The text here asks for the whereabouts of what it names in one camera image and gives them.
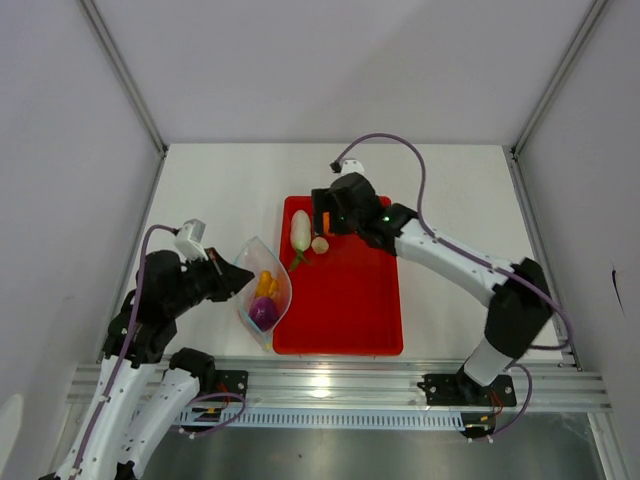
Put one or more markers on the white garlic bulb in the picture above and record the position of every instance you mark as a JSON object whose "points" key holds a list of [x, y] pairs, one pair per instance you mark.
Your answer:
{"points": [[320, 245]]}

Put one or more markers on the yellow ginger root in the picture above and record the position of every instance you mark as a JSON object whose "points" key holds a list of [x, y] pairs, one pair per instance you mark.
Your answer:
{"points": [[268, 286]]}

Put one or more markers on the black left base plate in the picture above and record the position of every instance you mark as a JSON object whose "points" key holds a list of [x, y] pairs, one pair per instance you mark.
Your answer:
{"points": [[231, 382]]}

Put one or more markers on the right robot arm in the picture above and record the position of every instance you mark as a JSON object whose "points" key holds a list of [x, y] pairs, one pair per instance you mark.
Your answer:
{"points": [[516, 295]]}

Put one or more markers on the orange fruit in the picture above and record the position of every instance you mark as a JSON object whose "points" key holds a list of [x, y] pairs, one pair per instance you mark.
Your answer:
{"points": [[326, 223]]}

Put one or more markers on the red plastic tray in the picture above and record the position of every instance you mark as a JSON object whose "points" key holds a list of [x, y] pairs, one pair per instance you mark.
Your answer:
{"points": [[344, 302]]}

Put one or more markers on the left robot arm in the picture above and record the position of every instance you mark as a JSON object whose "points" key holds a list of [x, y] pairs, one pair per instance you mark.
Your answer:
{"points": [[119, 434]]}

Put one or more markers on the clear zip top bag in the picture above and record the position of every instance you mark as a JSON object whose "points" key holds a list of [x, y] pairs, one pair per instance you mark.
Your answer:
{"points": [[255, 256]]}

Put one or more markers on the aluminium front rail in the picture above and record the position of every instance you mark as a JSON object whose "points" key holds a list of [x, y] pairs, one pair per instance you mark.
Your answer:
{"points": [[391, 384]]}

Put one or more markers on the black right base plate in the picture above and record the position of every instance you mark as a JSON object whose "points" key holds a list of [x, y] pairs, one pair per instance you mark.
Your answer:
{"points": [[450, 390]]}

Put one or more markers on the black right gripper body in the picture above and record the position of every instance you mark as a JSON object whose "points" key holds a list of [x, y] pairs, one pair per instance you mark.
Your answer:
{"points": [[344, 224]]}

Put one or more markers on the right aluminium corner post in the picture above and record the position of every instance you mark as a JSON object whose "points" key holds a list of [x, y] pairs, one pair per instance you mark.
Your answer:
{"points": [[560, 74]]}

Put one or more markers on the purple onion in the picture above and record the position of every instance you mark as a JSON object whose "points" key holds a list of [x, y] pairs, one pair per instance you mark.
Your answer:
{"points": [[264, 313]]}

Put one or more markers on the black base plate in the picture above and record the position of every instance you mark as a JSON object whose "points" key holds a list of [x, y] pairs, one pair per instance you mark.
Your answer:
{"points": [[231, 382], [450, 390]]}

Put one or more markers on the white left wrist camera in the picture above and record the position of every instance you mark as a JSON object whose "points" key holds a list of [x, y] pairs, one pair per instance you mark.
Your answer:
{"points": [[188, 240]]}

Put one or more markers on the white slotted cable duct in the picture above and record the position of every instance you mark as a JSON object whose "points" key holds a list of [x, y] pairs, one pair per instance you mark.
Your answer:
{"points": [[413, 420]]}

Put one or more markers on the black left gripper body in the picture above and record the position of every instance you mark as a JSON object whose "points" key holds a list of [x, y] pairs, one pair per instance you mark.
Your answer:
{"points": [[193, 291]]}

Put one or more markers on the left aluminium corner post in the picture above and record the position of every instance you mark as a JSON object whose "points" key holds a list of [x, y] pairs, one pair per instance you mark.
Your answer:
{"points": [[121, 71]]}

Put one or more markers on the aluminium corner post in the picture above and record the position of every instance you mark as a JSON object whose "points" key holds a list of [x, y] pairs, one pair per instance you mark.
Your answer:
{"points": [[560, 74], [121, 71]]}

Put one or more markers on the white radish with green stem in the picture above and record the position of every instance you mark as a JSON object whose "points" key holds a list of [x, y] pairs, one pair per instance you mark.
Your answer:
{"points": [[300, 237]]}

